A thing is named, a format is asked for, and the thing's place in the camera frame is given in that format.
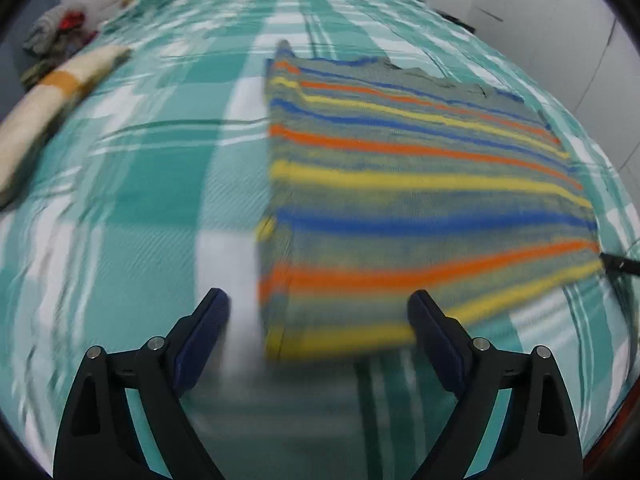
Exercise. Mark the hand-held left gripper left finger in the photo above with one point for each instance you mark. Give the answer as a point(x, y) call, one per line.
point(200, 345)

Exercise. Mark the pile of clothes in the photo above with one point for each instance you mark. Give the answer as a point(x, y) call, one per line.
point(57, 30)

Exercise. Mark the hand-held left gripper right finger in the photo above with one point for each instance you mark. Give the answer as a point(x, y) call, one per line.
point(435, 345)

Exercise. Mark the striped knit sweater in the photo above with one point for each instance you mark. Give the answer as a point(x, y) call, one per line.
point(400, 185)

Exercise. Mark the green plaid bed blanket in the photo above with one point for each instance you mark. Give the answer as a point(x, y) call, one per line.
point(150, 185)

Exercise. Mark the cream pillow with orange band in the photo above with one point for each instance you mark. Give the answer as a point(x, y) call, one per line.
point(45, 110)

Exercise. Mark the white wardrobe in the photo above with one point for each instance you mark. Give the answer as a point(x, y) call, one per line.
point(550, 10)

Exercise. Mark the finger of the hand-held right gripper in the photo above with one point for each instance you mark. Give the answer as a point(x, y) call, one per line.
point(620, 263)

